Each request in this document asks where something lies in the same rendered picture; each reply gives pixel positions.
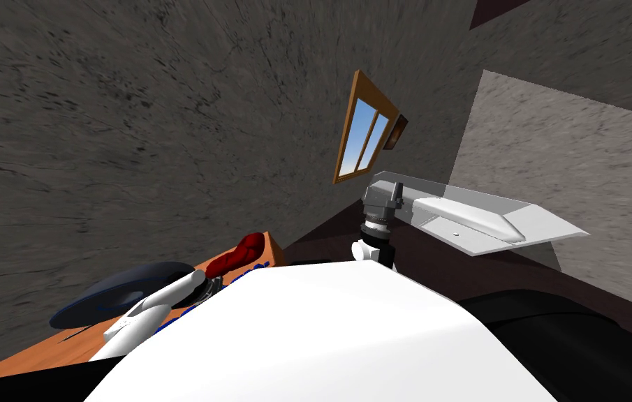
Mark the dark blue plate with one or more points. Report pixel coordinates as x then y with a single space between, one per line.
114 293

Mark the wooden framed window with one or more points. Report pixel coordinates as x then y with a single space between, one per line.
365 131

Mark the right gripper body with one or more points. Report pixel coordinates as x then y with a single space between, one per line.
378 200

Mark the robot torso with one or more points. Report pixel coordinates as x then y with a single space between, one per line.
315 340

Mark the red lumpy thing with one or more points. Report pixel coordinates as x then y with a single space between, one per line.
237 254

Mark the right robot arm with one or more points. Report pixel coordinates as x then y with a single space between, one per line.
561 352

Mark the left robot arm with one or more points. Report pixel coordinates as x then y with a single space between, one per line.
151 307

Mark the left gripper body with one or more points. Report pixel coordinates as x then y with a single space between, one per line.
216 285

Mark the blue and white flat thing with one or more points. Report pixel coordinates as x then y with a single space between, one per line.
251 269

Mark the small brown wall picture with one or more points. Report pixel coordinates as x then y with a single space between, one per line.
395 133

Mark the orange wooden table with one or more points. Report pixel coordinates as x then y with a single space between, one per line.
53 352

